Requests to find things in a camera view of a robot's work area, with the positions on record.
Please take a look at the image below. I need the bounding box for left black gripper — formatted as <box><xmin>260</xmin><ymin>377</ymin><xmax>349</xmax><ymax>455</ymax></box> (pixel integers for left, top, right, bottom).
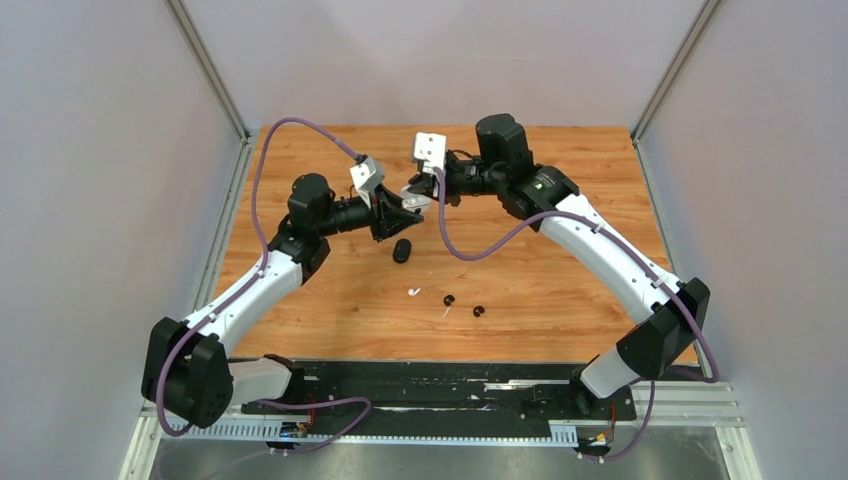
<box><xmin>316</xmin><ymin>183</ymin><xmax>423</xmax><ymax>242</ymax></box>

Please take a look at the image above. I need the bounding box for white earbud charging case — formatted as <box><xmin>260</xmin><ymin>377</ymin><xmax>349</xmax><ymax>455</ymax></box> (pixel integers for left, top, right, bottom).
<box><xmin>401</xmin><ymin>192</ymin><xmax>432</xmax><ymax>214</ymax></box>

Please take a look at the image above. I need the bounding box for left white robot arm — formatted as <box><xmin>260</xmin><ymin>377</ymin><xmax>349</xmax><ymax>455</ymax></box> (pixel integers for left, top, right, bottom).
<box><xmin>141</xmin><ymin>173</ymin><xmax>431</xmax><ymax>436</ymax></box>

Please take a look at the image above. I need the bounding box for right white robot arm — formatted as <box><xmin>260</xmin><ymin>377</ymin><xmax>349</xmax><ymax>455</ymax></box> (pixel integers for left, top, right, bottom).
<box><xmin>409</xmin><ymin>113</ymin><xmax>711</xmax><ymax>418</ymax></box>

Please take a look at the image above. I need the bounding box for black earbud charging case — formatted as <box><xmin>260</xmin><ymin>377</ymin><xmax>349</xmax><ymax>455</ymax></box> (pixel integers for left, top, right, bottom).
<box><xmin>392</xmin><ymin>238</ymin><xmax>412</xmax><ymax>264</ymax></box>

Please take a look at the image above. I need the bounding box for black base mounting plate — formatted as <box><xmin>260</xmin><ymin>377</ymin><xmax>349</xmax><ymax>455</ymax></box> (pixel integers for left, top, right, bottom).
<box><xmin>284</xmin><ymin>361</ymin><xmax>637</xmax><ymax>438</ymax></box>

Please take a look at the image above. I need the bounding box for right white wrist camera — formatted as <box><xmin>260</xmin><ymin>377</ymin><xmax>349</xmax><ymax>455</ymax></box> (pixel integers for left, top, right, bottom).
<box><xmin>411</xmin><ymin>132</ymin><xmax>447</xmax><ymax>174</ymax></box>

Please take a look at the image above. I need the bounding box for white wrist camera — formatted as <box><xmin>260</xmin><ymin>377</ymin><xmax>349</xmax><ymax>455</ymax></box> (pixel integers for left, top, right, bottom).
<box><xmin>411</xmin><ymin>132</ymin><xmax>447</xmax><ymax>174</ymax></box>
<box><xmin>350</xmin><ymin>155</ymin><xmax>385</xmax><ymax>209</ymax></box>

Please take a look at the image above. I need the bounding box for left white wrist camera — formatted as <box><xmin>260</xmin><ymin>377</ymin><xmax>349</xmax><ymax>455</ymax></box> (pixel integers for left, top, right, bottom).
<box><xmin>350</xmin><ymin>155</ymin><xmax>385</xmax><ymax>209</ymax></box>

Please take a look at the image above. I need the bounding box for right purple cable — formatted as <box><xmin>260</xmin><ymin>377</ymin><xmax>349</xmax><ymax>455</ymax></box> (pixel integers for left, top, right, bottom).
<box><xmin>431</xmin><ymin>165</ymin><xmax>721</xmax><ymax>463</ymax></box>

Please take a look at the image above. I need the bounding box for left aluminium corner post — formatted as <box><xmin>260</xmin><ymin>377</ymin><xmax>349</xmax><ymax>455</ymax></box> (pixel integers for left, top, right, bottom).
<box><xmin>164</xmin><ymin>0</ymin><xmax>251</xmax><ymax>143</ymax></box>

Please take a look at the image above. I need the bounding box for aluminium corner post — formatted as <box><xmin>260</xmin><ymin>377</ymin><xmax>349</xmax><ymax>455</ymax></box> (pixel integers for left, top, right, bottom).
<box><xmin>630</xmin><ymin>0</ymin><xmax>725</xmax><ymax>146</ymax></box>
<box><xmin>164</xmin><ymin>0</ymin><xmax>251</xmax><ymax>143</ymax></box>

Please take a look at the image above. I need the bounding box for right aluminium corner post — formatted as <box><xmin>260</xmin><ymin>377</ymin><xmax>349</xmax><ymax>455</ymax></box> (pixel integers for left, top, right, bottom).
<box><xmin>630</xmin><ymin>0</ymin><xmax>725</xmax><ymax>146</ymax></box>

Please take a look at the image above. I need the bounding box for white slotted cable duct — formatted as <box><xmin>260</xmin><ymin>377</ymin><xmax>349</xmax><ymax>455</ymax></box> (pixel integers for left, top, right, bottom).
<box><xmin>161</xmin><ymin>421</ymin><xmax>580</xmax><ymax>448</ymax></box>

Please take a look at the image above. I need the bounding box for aluminium frame rail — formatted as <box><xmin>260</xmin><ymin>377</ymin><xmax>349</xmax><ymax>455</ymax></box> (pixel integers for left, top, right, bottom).
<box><xmin>120</xmin><ymin>381</ymin><xmax>760</xmax><ymax>479</ymax></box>

